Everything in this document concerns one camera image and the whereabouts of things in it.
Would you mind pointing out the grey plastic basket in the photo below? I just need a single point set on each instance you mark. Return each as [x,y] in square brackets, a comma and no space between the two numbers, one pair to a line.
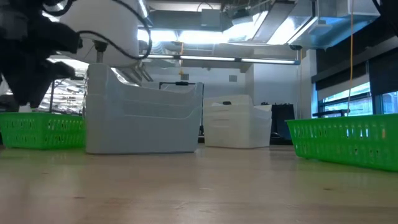
[140,137]
[99,81]
[161,109]

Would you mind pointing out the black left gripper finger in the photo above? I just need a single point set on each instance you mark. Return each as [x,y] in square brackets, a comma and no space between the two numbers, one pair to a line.
[35,90]
[14,91]

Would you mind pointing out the green plastic basket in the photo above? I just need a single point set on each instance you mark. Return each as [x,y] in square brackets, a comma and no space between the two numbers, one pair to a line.
[40,130]
[342,140]

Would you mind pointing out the black metal stand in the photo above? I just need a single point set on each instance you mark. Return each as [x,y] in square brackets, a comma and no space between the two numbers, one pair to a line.
[182,83]

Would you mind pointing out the black panel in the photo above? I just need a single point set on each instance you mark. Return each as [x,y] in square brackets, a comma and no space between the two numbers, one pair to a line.
[283,124]

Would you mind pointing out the long ceiling light fixture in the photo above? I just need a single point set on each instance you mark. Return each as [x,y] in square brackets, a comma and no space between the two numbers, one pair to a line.
[208,58]

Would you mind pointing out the window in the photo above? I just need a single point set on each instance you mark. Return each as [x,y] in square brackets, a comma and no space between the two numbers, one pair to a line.
[348,101]

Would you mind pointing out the silver ceiling duct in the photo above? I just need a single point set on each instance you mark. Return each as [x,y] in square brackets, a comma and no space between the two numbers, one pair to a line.
[311,28]

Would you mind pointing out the background shelf rack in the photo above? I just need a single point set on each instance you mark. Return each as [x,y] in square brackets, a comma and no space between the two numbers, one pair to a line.
[65,93]

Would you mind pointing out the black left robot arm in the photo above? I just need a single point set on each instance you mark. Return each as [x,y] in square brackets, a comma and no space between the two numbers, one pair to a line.
[18,7]

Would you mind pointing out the white plastic basket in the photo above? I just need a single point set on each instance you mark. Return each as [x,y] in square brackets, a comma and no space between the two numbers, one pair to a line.
[233,100]
[236,114]
[236,137]

